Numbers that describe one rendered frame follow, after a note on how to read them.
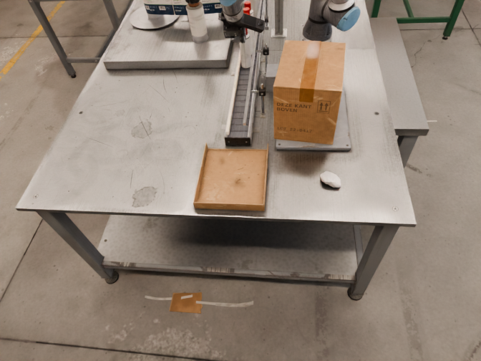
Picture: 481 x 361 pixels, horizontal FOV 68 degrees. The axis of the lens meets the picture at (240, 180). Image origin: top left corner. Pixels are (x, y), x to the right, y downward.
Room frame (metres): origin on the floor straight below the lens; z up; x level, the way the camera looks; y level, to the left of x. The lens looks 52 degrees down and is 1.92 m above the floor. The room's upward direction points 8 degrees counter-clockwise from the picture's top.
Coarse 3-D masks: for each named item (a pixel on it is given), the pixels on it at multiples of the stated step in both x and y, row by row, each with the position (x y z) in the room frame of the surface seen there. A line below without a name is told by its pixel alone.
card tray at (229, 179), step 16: (208, 160) 0.97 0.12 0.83; (224, 160) 0.96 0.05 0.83; (240, 160) 0.95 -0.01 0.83; (256, 160) 0.94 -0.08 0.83; (208, 176) 0.89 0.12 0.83; (224, 176) 0.88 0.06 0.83; (240, 176) 0.87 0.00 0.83; (256, 176) 0.86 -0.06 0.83; (208, 192) 0.81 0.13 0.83; (224, 192) 0.80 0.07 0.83; (240, 192) 0.79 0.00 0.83; (256, 192) 0.78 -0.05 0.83; (208, 208) 0.74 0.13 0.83; (224, 208) 0.73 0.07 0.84; (240, 208) 0.71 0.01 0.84; (256, 208) 0.70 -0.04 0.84
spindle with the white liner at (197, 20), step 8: (192, 0) 1.79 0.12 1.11; (192, 8) 1.79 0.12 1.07; (200, 8) 1.80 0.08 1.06; (192, 16) 1.79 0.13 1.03; (200, 16) 1.79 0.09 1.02; (192, 24) 1.80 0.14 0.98; (200, 24) 1.79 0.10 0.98; (192, 32) 1.81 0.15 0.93; (200, 32) 1.79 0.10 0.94; (200, 40) 1.79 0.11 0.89
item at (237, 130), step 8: (256, 48) 1.66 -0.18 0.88; (256, 56) 1.59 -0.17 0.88; (240, 64) 1.54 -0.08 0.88; (240, 72) 1.47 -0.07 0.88; (248, 72) 1.46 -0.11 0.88; (240, 80) 1.41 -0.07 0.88; (240, 88) 1.35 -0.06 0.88; (240, 96) 1.29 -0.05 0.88; (240, 104) 1.24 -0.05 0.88; (240, 112) 1.18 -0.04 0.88; (248, 112) 1.18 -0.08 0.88; (232, 120) 1.14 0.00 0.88; (240, 120) 1.13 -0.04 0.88; (248, 120) 1.13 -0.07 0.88; (232, 128) 1.09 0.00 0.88; (240, 128) 1.09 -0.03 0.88; (232, 136) 1.05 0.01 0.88; (240, 136) 1.04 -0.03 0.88
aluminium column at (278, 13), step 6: (276, 0) 1.84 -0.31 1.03; (282, 0) 1.83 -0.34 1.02; (276, 6) 1.84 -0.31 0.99; (282, 6) 1.83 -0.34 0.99; (276, 12) 1.84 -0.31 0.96; (282, 12) 1.83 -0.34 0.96; (276, 18) 1.84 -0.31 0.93; (282, 18) 1.83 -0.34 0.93; (276, 24) 1.84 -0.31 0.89; (282, 24) 1.83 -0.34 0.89; (276, 30) 1.84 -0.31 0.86; (282, 30) 1.83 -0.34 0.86
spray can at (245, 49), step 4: (248, 36) 1.51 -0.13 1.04; (248, 40) 1.50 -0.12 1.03; (240, 44) 1.50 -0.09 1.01; (244, 44) 1.49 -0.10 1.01; (248, 44) 1.50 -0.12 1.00; (240, 48) 1.51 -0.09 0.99; (244, 48) 1.49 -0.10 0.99; (248, 48) 1.50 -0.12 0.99; (240, 52) 1.51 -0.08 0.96; (244, 52) 1.50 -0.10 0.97; (248, 52) 1.50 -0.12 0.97; (240, 56) 1.51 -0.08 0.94; (244, 56) 1.50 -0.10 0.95; (248, 56) 1.50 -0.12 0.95; (244, 60) 1.50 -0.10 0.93; (248, 60) 1.50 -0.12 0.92; (244, 64) 1.50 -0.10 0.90; (248, 64) 1.50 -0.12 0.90; (244, 68) 1.50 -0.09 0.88; (248, 68) 1.50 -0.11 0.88
